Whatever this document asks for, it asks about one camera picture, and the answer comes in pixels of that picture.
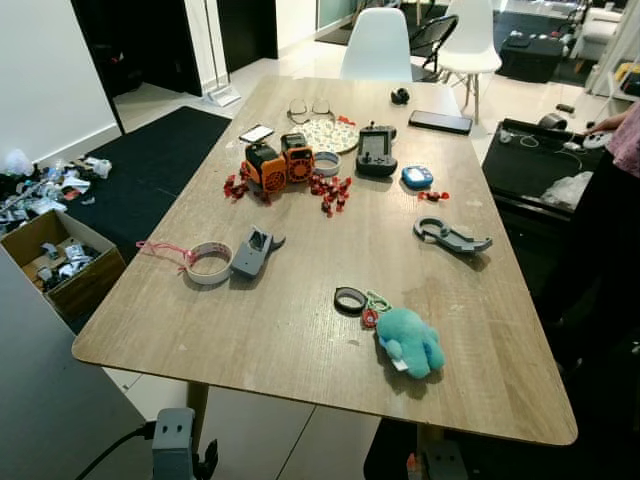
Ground teal plush toy keychain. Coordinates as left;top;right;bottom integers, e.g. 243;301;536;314
362;290;447;380

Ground wooden table leg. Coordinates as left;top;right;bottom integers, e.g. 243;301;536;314
186;380;211;443

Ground large white tape roll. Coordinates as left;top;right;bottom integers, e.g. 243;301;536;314
185;242;234;287

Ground open cardboard box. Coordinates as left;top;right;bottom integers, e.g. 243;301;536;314
0;209;128;323

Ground medium red clip cluster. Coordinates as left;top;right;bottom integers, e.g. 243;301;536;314
222;173;251;202

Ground large red clip cluster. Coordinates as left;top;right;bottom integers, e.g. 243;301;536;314
310;173;353;217

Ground dark blue rug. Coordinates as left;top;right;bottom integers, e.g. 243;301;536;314
62;106;233;263

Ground person in pink sleeve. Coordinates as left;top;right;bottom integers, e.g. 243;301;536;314
555;100;640;376

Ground pile of small clutter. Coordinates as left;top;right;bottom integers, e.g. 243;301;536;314
0;150;113;237

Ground orange black boxy device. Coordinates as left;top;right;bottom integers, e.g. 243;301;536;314
280;133;316;185

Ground small white tape roll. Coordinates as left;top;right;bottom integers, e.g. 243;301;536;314
313;152;342;178

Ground white smartphone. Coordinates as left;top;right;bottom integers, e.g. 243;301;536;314
238;124;275;145

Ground grey scissor shaped tool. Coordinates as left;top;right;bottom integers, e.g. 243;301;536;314
413;217;493;257

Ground black grey handheld controller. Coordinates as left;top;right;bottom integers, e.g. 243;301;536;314
355;123;399;179

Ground small blue device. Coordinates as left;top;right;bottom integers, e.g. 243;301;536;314
401;166;435;191

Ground clear plastic bag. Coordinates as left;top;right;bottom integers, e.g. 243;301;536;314
545;172;593;212

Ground black smartphone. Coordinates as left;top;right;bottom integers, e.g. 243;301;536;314
408;110;474;136

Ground black side cabinet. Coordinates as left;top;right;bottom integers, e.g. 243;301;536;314
482;118;601;236

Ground white shell chair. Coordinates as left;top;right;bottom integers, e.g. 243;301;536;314
437;0;503;126
340;8;414;83

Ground black folding chair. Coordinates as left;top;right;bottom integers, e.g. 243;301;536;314
408;14;459;79

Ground white sofa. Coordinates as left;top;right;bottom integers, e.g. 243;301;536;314
572;8;627;67

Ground black ottoman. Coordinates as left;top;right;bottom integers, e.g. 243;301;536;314
497;35;566;85

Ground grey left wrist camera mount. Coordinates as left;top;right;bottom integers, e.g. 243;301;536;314
152;407;198;480

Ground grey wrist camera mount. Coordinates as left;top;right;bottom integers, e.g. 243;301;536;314
152;407;198;480
420;440;469;480

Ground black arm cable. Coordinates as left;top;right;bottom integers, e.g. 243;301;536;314
75;425;156;480

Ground grey printed gripper handle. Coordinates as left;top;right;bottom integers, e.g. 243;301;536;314
230;227;287;281

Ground black strap loop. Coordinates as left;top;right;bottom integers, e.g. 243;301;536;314
334;287;368;315

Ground pink string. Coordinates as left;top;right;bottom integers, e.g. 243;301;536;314
137;240;196;273

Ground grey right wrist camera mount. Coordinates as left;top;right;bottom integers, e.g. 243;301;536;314
420;440;469;480

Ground thin frame glasses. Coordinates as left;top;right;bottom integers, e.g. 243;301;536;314
288;98;333;123

